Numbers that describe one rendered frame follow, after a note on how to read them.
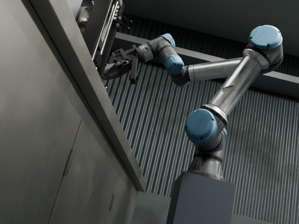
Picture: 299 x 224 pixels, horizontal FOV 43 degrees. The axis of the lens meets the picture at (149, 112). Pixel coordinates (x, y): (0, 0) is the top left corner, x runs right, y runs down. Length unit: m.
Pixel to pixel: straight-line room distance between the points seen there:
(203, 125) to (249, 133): 2.19
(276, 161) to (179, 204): 2.26
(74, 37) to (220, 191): 0.92
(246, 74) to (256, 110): 2.19
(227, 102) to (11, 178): 0.97
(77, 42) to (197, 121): 0.79
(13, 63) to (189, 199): 0.97
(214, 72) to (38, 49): 1.14
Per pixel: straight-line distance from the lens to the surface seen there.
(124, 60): 1.62
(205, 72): 1.65
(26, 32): 0.56
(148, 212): 3.17
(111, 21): 1.39
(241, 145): 3.46
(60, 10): 0.58
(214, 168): 1.45
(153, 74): 3.54
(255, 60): 1.47
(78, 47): 0.66
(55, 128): 0.70
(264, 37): 1.49
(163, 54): 1.60
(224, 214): 1.40
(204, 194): 1.39
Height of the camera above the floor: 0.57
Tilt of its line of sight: 21 degrees up
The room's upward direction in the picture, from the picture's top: 14 degrees clockwise
